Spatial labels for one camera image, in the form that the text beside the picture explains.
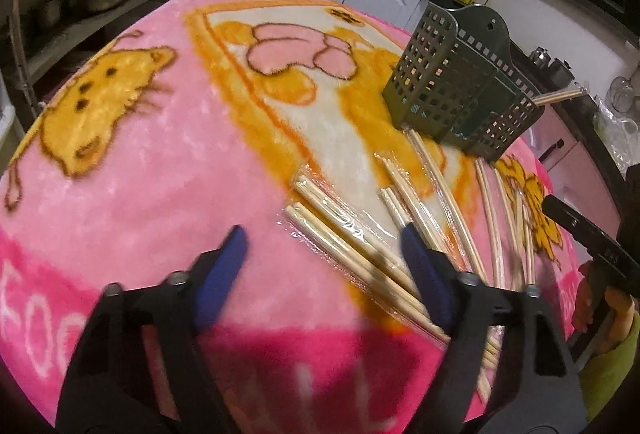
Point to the pink printed blanket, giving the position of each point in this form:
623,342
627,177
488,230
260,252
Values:
175,164

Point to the chopstick pair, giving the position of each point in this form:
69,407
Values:
560,97

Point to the person's right hand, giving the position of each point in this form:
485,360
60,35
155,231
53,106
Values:
582,304

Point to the pile of chopsticks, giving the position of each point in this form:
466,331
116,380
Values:
325,204

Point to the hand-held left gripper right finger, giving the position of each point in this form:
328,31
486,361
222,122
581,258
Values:
425,274

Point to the large metal kettle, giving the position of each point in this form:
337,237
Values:
561,70

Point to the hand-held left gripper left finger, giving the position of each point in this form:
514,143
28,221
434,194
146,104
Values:
227,274

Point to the green plastic utensil holder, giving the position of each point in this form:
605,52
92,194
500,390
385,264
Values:
440,84

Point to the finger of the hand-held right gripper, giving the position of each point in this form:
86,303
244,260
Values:
560,211

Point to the glass jug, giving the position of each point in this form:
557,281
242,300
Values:
625,91

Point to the small metal kettle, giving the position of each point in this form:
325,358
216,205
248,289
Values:
540,58

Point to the metal shelf rack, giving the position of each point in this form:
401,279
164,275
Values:
65,39

